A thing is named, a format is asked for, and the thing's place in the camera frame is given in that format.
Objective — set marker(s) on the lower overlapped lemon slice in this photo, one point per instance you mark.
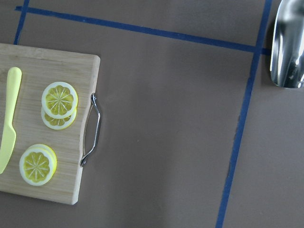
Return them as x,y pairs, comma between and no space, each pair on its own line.
57,124

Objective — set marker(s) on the upper lemon slice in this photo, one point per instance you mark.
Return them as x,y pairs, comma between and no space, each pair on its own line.
59,100

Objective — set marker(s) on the bamboo cutting board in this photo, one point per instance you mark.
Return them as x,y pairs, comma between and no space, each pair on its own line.
41,67

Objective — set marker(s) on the metal scoop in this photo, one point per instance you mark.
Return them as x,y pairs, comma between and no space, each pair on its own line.
287,55

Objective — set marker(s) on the yellow plastic knife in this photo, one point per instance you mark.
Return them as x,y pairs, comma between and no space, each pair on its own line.
9,134

